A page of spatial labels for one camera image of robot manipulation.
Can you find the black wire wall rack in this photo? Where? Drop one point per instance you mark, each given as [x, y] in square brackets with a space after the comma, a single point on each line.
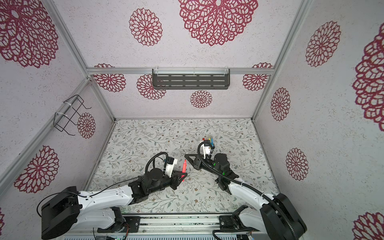
[65, 117]

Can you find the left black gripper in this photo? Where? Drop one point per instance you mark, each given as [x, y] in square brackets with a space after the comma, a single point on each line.
[175, 178]

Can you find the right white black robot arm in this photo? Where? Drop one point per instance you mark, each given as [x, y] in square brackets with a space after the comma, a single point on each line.
[264, 207]

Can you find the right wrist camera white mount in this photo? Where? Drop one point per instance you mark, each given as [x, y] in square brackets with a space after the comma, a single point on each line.
[206, 150]

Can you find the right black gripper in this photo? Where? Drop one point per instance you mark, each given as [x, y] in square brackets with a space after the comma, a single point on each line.
[198, 165]

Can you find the dark metal wall shelf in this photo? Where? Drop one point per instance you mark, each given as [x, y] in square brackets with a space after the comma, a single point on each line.
[191, 79]

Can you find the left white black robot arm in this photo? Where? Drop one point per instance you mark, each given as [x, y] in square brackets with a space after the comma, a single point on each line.
[71, 209]

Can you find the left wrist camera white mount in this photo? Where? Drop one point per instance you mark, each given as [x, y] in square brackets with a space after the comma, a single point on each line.
[169, 166]

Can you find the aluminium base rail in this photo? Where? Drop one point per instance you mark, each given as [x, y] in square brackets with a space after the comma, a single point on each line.
[162, 224]

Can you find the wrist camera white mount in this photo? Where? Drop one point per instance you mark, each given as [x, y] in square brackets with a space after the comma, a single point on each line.
[169, 166]
[206, 150]

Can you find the pink highlighter pen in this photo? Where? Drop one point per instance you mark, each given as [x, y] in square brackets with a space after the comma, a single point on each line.
[184, 169]

